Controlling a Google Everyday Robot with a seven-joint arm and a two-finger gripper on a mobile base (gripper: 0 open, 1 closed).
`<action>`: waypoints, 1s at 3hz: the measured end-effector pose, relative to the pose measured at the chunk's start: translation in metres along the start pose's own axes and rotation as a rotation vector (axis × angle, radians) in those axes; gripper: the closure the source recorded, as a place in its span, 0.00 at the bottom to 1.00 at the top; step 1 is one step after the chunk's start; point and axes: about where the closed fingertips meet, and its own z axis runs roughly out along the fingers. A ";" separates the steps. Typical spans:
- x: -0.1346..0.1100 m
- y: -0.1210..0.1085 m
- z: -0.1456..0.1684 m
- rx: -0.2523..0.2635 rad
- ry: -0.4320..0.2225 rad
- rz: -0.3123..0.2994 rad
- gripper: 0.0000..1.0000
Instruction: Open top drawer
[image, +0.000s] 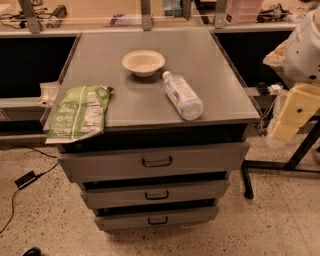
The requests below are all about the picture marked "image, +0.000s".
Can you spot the white paper bowl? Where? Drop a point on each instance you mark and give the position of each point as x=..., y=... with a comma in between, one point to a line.
x=143, y=63

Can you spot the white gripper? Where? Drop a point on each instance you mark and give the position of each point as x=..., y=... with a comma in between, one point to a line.
x=302, y=58

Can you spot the black power adapter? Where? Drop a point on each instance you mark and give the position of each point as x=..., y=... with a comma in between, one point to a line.
x=25, y=180

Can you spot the white plastic bracket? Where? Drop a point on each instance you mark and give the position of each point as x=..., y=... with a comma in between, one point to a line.
x=49, y=92

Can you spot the clear plastic water bottle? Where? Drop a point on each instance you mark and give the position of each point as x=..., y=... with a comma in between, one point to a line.
x=187, y=103

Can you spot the pink stacked bins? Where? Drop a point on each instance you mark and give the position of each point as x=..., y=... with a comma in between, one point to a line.
x=242, y=11

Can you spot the green chip bag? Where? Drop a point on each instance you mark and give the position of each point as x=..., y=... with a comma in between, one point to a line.
x=80, y=114

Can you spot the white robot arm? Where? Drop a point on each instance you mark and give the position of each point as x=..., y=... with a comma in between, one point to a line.
x=299, y=56

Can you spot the grey drawer cabinet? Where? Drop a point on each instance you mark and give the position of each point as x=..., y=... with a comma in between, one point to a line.
x=140, y=115

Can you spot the grey middle drawer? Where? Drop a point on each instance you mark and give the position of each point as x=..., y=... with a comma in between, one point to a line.
x=154, y=194

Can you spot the grey top drawer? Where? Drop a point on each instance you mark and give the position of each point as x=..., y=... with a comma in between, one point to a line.
x=152, y=162

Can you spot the black round object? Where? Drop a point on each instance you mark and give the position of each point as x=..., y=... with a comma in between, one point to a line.
x=34, y=251

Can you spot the grey drawer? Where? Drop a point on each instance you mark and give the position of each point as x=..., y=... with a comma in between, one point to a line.
x=154, y=194
x=158, y=218
x=152, y=162

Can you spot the grey bottom drawer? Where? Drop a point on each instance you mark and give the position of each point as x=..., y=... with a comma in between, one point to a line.
x=158, y=218

